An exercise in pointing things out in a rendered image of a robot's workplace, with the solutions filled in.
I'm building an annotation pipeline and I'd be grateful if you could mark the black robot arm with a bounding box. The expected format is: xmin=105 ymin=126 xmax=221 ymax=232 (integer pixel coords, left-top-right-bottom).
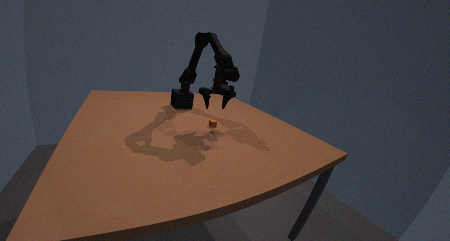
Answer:
xmin=179 ymin=32 xmax=240 ymax=96

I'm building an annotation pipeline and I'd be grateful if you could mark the orange block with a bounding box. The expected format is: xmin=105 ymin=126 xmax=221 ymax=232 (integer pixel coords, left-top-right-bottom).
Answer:
xmin=209 ymin=120 xmax=217 ymax=128

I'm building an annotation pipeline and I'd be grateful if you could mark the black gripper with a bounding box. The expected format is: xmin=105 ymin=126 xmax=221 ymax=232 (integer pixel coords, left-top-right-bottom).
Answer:
xmin=198 ymin=78 xmax=236 ymax=109

